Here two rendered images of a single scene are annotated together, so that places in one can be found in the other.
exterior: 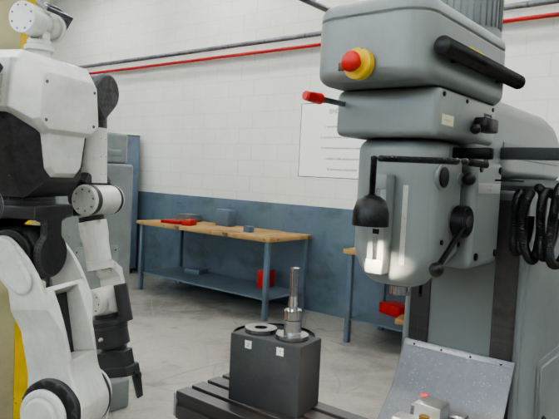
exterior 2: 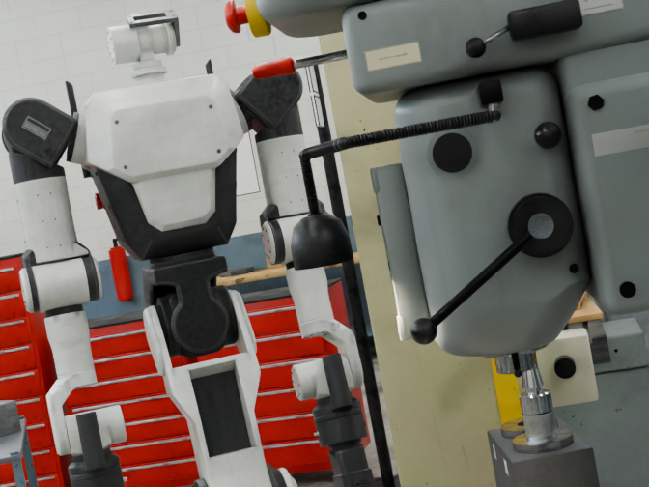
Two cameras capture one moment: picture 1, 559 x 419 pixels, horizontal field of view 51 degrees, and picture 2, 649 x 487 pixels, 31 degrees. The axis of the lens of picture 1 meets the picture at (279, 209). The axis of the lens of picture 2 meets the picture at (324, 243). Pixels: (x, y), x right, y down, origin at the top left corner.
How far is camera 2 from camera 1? 1.42 m
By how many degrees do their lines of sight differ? 58
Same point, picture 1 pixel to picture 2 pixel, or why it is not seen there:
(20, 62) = (88, 110)
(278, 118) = not seen: outside the picture
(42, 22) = (128, 44)
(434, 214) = (446, 224)
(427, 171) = (413, 151)
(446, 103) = (378, 29)
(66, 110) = (158, 145)
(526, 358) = not seen: outside the picture
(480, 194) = (611, 157)
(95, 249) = (299, 308)
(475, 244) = (619, 262)
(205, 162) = not seen: outside the picture
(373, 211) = (295, 244)
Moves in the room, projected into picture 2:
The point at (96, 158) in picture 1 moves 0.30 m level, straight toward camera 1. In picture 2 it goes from (280, 181) to (157, 203)
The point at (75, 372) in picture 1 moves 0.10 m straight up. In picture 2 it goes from (216, 472) to (205, 415)
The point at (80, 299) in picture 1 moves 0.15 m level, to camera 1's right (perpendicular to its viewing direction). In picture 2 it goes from (239, 380) to (282, 385)
